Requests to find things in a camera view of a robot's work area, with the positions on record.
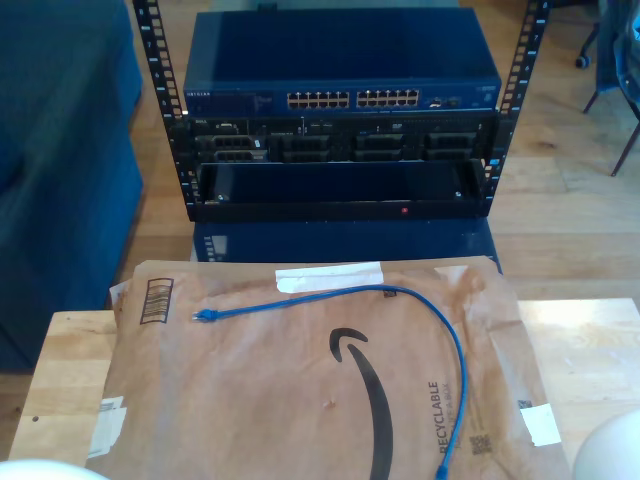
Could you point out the blue flat network device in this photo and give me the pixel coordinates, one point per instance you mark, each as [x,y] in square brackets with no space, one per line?
[350,242]

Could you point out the white tape strip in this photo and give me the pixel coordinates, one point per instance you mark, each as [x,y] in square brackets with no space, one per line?
[330,277]

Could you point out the black rack server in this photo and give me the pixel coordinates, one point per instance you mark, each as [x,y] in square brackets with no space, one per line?
[340,145]

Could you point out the brown paper mailer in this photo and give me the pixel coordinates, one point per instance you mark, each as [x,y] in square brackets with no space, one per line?
[250,380]

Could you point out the blue sofa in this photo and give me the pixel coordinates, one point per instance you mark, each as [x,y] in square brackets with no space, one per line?
[60,175]

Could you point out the white paper label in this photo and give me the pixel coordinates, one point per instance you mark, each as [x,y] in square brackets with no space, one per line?
[107,425]
[541,425]

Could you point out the black office chair base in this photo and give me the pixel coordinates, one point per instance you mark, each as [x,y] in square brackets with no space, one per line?
[582,60]

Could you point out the blue network switch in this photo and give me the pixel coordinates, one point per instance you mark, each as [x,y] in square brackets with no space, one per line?
[325,50]

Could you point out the black server rack frame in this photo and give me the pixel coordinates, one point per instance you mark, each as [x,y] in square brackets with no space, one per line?
[161,65]

